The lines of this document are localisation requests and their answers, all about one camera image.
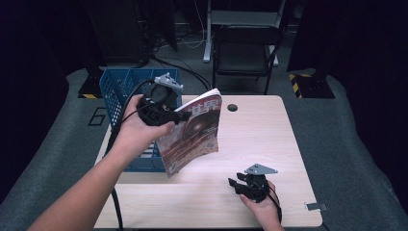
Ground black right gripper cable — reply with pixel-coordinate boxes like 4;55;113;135
265;183;284;224

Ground red glossy magazine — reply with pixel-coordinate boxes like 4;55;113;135
155;88;223;179

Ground black floor cable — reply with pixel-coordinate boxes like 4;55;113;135
149;54;215;96

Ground person's left hand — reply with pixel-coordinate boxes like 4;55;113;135
112;94;176;162

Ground white metal desk frame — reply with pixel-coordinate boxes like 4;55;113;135
202;0;287;67

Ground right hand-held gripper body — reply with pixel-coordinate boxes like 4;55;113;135
243;163;279;204

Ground black folding chair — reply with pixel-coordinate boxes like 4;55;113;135
211;24;284;96

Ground person's right hand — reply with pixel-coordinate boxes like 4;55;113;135
240;181;282;226

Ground blue plastic file rack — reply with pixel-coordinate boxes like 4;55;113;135
98;66;181;173

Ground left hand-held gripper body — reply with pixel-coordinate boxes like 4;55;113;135
136;72;184;127

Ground black cabinet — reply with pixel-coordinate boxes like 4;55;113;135
85;0;149;66

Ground white floor cable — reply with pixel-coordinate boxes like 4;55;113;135
177;0;207;50

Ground black stand base yellow stripes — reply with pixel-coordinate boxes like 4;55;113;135
288;71;337;100
77;65;108;100

